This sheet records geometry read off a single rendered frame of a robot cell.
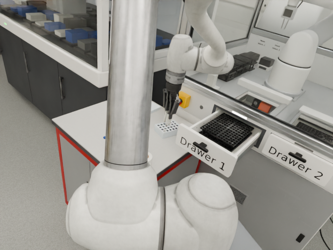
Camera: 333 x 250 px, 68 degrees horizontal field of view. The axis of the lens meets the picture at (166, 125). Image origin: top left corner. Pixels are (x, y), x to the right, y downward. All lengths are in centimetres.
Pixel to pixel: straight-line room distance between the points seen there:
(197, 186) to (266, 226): 104
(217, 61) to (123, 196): 71
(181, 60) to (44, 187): 144
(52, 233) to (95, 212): 128
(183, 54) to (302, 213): 94
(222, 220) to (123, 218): 21
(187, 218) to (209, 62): 69
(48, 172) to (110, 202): 166
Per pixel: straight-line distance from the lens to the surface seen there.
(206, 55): 107
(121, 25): 55
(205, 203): 54
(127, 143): 53
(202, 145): 103
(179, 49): 107
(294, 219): 145
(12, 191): 212
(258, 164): 135
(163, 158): 115
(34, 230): 188
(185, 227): 56
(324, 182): 127
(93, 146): 119
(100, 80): 157
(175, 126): 131
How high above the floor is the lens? 152
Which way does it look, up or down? 34 degrees down
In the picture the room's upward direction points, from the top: 10 degrees clockwise
